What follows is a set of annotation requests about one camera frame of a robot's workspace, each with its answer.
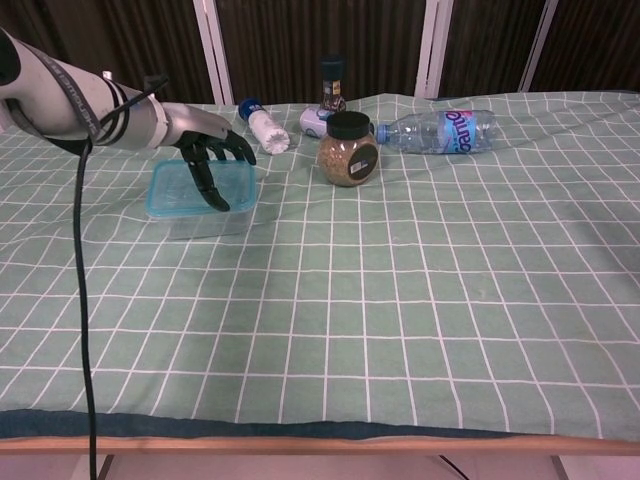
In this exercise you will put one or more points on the clear water bottle blue label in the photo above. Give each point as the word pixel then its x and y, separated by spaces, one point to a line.
pixel 440 132

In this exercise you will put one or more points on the white bottle with blue cap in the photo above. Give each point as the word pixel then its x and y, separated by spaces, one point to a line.
pixel 267 131

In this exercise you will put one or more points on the blue plastic lid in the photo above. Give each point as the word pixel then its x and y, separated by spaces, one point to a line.
pixel 165 200

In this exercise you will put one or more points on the round seed jar black lid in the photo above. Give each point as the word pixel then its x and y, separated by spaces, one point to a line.
pixel 345 160

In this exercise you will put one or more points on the pepper grinder with dark cap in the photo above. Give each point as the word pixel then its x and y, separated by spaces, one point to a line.
pixel 332 85

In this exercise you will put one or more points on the wooden table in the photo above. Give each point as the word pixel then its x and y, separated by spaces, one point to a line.
pixel 300 446

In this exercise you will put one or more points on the dark teal under cloth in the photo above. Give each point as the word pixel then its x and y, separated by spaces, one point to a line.
pixel 200 425

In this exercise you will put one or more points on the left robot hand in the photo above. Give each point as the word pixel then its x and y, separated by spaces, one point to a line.
pixel 195 122

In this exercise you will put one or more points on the clear plastic container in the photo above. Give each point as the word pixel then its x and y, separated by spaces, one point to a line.
pixel 210 226

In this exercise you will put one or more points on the green checked tablecloth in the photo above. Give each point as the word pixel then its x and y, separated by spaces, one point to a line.
pixel 350 300

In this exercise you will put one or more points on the white screen frame post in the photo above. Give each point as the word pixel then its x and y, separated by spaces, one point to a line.
pixel 215 50
pixel 539 45
pixel 432 50

